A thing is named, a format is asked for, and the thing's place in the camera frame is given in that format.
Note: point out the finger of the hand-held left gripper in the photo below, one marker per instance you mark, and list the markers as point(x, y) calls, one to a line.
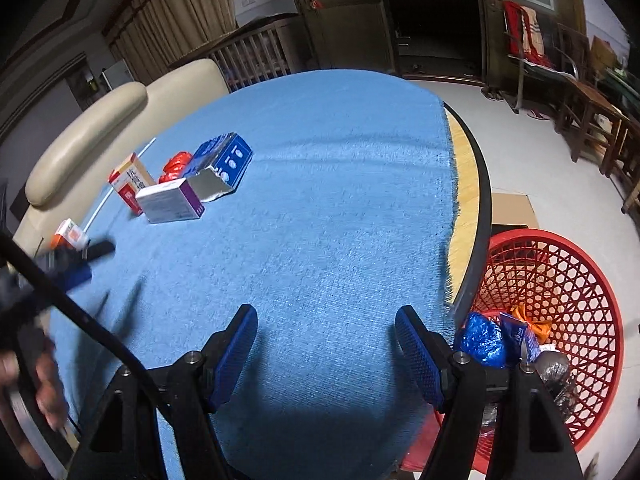
point(100, 250)
point(79, 275)

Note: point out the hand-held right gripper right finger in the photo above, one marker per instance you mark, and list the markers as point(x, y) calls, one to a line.
point(417, 360)

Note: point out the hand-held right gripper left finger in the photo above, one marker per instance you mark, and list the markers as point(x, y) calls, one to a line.
point(235, 360)

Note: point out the orange white small box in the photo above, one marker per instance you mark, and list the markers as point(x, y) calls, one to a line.
point(67, 232)

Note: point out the blue wrapper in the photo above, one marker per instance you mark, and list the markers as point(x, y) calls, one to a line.
point(477, 340)

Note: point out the white blue snack bag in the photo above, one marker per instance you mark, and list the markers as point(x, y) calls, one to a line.
point(517, 335)

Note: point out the orange wrapper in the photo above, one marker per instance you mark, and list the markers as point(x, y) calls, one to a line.
point(537, 327)

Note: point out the black white wrapper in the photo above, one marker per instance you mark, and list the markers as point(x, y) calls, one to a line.
point(552, 367)

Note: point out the red plastic basket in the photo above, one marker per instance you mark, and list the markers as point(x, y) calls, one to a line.
point(537, 235)

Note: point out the person's left hand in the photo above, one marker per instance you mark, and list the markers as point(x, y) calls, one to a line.
point(47, 390)

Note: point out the thin white stick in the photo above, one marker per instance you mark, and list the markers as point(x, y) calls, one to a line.
point(100, 207)

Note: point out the red white box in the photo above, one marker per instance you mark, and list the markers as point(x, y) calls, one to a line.
point(127, 180)

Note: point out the white purple box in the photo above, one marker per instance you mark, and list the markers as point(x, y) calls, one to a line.
point(165, 202)

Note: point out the red crumpled wrapper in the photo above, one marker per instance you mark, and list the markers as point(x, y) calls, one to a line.
point(175, 165)

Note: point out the beige padded chair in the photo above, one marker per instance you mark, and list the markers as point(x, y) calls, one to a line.
point(100, 125)

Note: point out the silver foil pack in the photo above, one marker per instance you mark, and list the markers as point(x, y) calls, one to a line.
point(210, 185)

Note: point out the blue carton box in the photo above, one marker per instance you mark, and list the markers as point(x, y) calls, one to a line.
point(232, 160)

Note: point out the grey appliance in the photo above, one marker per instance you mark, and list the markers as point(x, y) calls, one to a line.
point(119, 76)

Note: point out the flat cardboard sheet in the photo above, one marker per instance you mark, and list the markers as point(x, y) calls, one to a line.
point(510, 207)

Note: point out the round wooden table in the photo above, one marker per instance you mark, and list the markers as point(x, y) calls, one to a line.
point(467, 175)

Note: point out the blue tablecloth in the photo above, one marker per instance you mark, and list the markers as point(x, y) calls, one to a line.
point(325, 185)

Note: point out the dark wooden crib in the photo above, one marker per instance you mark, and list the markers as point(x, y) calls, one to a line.
point(250, 60)

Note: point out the beige curtain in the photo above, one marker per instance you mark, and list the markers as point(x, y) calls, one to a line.
point(175, 10)

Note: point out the pair of shoes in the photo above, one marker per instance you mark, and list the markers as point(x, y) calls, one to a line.
point(494, 93)

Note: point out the dark wooden chair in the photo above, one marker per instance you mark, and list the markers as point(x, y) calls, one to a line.
point(585, 100)
point(627, 155)

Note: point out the red cloth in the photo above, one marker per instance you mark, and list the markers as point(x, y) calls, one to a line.
point(517, 30)

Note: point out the brown cardboard box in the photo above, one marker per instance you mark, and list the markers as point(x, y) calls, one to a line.
point(604, 51)

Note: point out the metal frame chair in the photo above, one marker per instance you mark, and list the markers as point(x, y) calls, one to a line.
point(545, 77)

